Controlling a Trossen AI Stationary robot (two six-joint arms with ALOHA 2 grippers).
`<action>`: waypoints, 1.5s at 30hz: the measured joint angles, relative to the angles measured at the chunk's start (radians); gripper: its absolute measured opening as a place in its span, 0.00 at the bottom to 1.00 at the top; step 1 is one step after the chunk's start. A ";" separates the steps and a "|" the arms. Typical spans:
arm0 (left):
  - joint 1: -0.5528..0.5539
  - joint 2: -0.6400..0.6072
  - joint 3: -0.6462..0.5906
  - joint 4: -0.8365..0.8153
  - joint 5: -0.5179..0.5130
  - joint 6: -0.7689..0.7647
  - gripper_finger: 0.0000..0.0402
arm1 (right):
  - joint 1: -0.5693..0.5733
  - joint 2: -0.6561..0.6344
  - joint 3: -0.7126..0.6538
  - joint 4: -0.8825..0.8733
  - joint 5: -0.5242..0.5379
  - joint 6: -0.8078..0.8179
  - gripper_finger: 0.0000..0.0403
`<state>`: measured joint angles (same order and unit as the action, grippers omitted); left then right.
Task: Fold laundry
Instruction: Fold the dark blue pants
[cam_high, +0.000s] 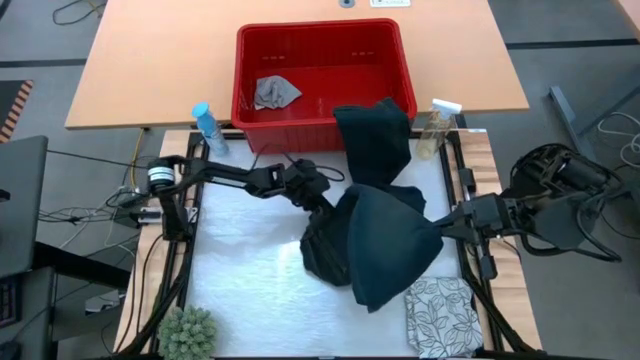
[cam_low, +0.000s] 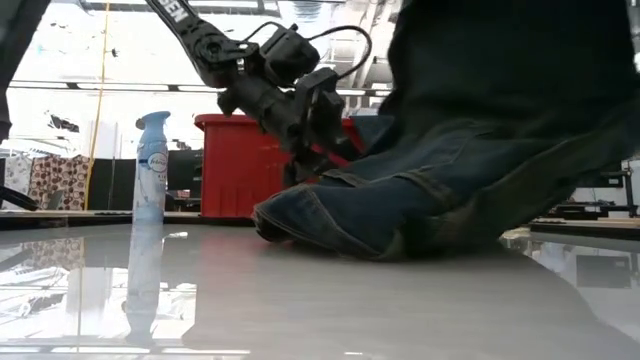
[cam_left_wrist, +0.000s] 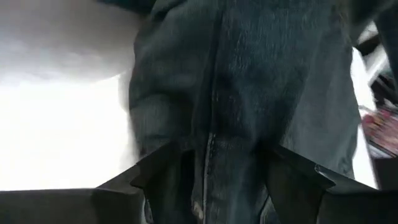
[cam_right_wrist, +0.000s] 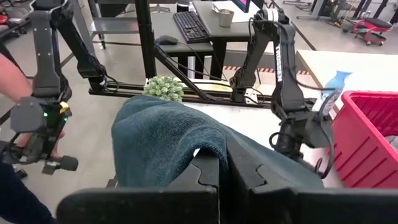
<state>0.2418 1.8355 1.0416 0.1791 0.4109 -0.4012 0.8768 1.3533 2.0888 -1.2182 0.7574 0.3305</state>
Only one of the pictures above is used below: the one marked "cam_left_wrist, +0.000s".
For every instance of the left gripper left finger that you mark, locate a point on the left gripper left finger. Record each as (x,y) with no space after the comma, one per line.
(124,202)

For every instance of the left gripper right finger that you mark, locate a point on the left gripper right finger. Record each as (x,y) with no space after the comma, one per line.
(304,199)

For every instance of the dark green garment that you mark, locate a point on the dark green garment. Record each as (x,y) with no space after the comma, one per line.
(242,77)

